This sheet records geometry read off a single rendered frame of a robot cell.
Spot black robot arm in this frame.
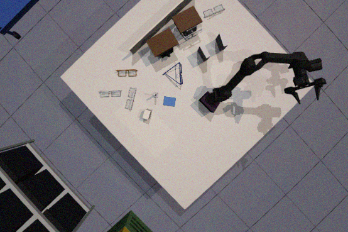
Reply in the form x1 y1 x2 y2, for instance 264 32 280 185
205 52 322 107

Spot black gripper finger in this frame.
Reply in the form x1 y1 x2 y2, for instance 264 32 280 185
289 91 300 104
314 84 323 100

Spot grey rectangular panel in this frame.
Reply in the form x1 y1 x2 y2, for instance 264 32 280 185
129 0 192 54

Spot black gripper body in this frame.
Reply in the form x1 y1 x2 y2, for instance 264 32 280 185
284 72 326 94

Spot brown glasses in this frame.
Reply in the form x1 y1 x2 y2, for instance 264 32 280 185
116 69 138 76

